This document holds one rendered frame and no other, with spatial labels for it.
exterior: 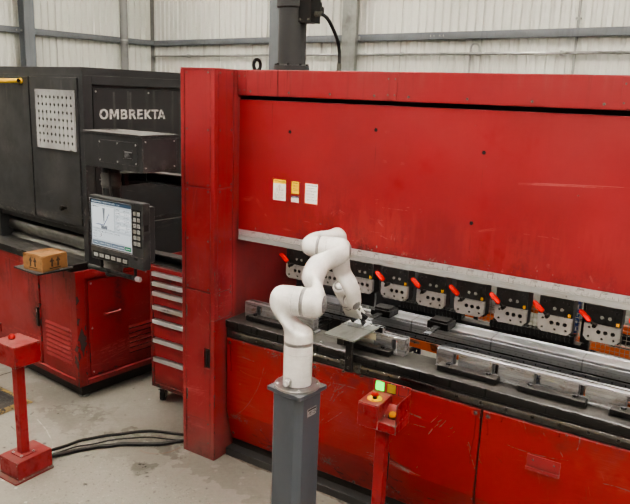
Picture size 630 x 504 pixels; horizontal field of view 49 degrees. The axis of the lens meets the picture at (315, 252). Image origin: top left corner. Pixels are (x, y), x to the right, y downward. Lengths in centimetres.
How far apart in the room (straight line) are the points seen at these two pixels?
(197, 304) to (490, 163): 186
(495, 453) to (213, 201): 195
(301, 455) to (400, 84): 176
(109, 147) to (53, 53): 651
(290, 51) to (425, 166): 102
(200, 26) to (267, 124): 675
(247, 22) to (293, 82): 617
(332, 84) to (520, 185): 108
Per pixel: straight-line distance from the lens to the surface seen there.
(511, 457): 343
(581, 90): 310
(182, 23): 1079
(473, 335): 371
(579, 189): 313
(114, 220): 384
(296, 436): 290
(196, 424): 435
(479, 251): 329
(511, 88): 318
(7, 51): 997
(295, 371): 281
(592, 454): 331
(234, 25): 998
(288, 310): 274
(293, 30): 384
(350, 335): 349
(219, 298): 399
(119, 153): 378
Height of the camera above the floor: 218
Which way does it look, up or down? 13 degrees down
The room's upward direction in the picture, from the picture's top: 2 degrees clockwise
